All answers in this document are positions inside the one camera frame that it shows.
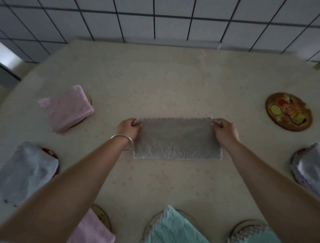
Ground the person's left forearm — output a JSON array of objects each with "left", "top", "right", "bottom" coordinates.
[{"left": 0, "top": 136, "right": 133, "bottom": 243}]

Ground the silver bangle bracelet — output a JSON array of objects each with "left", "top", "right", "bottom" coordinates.
[{"left": 110, "top": 135, "right": 135, "bottom": 151}]

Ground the pink rimmed cartoon coaster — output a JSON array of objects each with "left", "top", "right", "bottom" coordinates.
[{"left": 227, "top": 220, "right": 267, "bottom": 243}]

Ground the person's right forearm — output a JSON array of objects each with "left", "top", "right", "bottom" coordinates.
[{"left": 224, "top": 141, "right": 320, "bottom": 243}]

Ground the person's left hand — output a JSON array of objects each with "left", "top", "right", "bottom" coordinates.
[{"left": 115, "top": 118, "right": 144, "bottom": 146}]

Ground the white wooden chair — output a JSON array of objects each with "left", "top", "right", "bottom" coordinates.
[{"left": 0, "top": 41, "right": 22, "bottom": 89}]

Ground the red bordered round coaster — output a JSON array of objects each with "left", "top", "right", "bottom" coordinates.
[{"left": 41, "top": 148, "right": 60, "bottom": 178}]

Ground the person's right hand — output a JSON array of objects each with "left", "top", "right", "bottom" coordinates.
[{"left": 210, "top": 118, "right": 240, "bottom": 151}]

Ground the dark brown round coaster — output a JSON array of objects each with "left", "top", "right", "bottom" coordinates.
[{"left": 265, "top": 92, "right": 313, "bottom": 132}]

